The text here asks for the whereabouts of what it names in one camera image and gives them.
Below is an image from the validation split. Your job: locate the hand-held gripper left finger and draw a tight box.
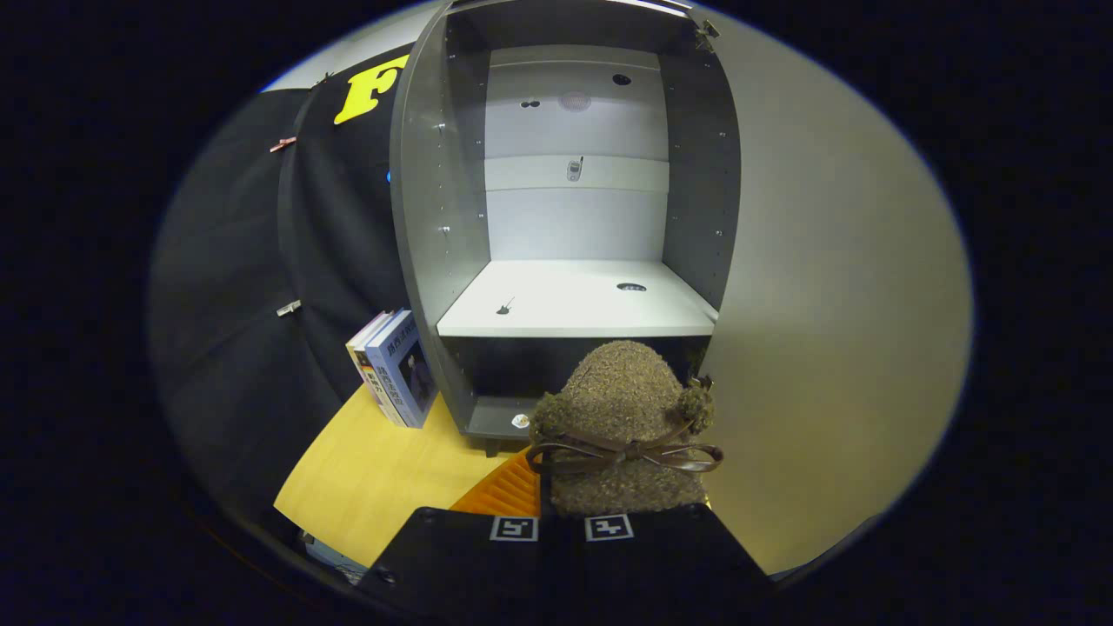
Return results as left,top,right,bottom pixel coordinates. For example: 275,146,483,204
357,448,559,611

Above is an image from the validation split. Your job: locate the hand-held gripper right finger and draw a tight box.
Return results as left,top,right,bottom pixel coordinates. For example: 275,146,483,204
556,503,776,611

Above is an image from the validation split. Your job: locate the brown fuzzy shoe with bow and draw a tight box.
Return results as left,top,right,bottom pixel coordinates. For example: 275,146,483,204
526,341,724,519

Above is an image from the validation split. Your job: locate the beige shoe cabinet door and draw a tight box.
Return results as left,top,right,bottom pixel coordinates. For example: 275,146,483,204
694,7,975,582

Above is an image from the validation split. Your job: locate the grey shoe cabinet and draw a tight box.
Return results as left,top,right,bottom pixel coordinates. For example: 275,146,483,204
389,0,742,458

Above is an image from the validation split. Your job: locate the white cabinet shelf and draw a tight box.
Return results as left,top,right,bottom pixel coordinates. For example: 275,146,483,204
437,259,719,338

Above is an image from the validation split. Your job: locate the light blue booklet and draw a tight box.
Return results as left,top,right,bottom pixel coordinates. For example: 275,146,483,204
303,532,368,585

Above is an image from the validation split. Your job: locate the blue book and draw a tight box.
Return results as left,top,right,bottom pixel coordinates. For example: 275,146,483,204
365,310,440,430

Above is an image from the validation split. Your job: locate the white book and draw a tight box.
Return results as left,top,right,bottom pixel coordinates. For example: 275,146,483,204
346,310,394,416

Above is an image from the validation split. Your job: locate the black backdrop cloth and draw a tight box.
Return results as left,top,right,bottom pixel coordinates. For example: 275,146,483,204
148,43,414,527

